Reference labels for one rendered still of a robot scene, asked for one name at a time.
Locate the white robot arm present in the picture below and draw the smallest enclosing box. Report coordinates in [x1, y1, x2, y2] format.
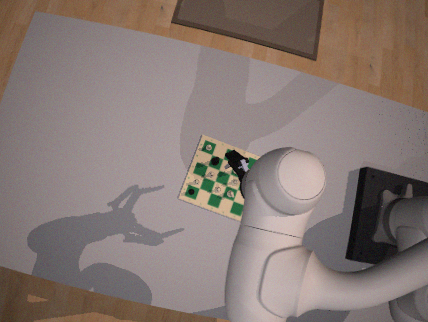
[225, 147, 428, 322]

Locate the green and cream chessboard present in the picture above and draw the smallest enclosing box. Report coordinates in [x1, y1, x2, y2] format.
[179, 135, 260, 221]

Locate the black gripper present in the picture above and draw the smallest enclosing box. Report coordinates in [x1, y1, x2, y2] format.
[224, 150, 249, 198]

